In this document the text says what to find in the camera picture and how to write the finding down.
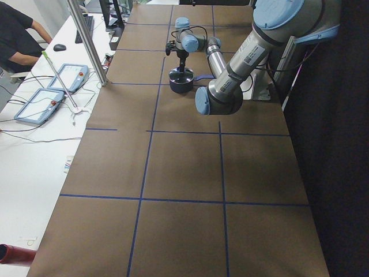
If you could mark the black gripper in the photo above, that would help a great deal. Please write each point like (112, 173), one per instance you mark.
(182, 56)

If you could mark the glass lid blue knob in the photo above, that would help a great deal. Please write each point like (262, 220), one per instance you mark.
(177, 77)

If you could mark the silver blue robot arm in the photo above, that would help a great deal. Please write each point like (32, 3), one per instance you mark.
(274, 22)

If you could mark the dark blue saucepan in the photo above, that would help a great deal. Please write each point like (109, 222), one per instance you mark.
(184, 88)

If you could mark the far blue teach pendant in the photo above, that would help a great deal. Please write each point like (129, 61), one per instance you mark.
(73, 76)

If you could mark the blue teach pendant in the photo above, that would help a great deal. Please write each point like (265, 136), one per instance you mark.
(40, 107)
(73, 76)

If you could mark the black computer mouse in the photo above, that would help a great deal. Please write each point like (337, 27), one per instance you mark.
(59, 47)

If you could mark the thin metal rod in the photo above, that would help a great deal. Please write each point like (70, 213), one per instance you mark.
(76, 109)

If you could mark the near blue teach pendant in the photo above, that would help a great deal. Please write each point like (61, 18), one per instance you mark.
(40, 107)

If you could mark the seated person black shirt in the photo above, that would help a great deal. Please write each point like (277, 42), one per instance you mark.
(19, 50)

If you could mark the red cylinder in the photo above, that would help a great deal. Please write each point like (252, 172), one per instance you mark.
(15, 255)

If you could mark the white pedestal column base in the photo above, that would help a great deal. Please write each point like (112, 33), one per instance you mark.
(256, 86)

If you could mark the aluminium frame post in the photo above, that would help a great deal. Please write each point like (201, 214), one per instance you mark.
(87, 41)

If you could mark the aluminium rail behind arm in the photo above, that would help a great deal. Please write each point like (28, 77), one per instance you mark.
(285, 61)

